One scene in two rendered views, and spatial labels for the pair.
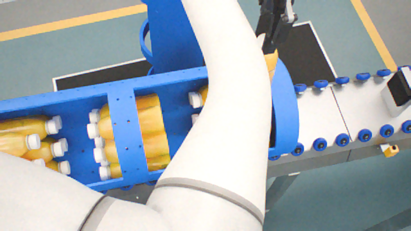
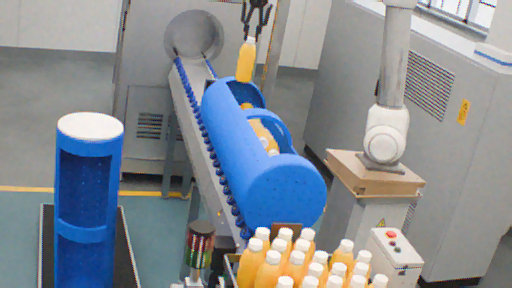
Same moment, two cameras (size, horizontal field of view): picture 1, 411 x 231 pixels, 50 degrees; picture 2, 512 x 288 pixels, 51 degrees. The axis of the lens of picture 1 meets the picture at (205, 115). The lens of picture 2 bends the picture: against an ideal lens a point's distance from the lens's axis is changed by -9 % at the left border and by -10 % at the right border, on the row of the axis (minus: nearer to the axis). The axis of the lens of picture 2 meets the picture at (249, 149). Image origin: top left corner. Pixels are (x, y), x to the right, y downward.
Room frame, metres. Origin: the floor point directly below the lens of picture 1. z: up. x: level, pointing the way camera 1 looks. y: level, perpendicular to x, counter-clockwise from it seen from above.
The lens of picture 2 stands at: (0.41, 2.28, 1.94)
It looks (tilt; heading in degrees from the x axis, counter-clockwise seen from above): 23 degrees down; 271
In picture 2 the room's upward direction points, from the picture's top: 11 degrees clockwise
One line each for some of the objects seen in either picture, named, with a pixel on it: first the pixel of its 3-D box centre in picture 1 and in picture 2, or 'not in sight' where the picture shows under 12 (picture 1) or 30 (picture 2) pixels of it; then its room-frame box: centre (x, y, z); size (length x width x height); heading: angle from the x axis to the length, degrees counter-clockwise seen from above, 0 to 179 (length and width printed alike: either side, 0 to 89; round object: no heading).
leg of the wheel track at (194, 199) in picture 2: not in sight; (189, 236); (0.69, -0.31, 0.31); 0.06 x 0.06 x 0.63; 19
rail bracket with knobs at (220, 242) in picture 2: not in sight; (222, 255); (0.46, 0.77, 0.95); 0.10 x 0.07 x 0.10; 19
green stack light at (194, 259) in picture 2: not in sight; (198, 253); (0.51, 1.14, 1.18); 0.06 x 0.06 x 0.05
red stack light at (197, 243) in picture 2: not in sight; (200, 237); (0.51, 1.14, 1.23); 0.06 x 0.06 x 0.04
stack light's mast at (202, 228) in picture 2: not in sight; (197, 255); (0.51, 1.14, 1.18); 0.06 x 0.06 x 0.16
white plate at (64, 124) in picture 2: not in sight; (90, 125); (1.11, 0.19, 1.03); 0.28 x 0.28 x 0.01
